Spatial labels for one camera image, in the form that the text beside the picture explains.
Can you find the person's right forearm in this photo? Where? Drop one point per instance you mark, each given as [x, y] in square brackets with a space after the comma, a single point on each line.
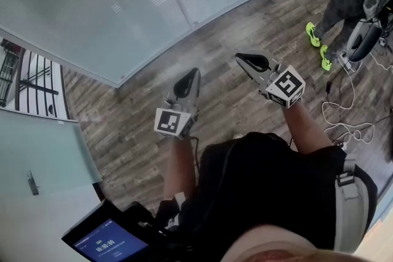
[304, 129]

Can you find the frosted glass door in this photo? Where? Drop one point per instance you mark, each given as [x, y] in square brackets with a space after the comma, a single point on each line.
[46, 147]

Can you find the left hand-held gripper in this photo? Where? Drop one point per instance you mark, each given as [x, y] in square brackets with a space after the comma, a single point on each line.
[172, 124]

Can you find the small white power strip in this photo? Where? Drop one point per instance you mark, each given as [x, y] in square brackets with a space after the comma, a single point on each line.
[343, 146]

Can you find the person's left forearm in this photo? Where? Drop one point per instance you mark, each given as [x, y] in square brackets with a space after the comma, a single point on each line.
[178, 168]

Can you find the person's black shirt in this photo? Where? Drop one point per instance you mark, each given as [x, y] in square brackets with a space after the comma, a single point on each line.
[261, 187]

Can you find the grey white backpack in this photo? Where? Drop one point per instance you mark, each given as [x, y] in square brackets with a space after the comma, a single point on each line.
[365, 40]

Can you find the black metal railing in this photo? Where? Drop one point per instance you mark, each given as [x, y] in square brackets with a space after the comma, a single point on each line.
[37, 86]

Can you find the black phone with blue screen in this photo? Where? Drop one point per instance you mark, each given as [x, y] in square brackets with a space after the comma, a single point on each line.
[107, 245]

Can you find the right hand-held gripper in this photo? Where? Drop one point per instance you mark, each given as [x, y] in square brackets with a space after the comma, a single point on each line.
[285, 87]

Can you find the person's face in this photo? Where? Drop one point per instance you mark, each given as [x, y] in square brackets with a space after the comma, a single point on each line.
[276, 245]

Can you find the black phone mount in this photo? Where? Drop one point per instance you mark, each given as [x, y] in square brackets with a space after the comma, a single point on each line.
[144, 218]

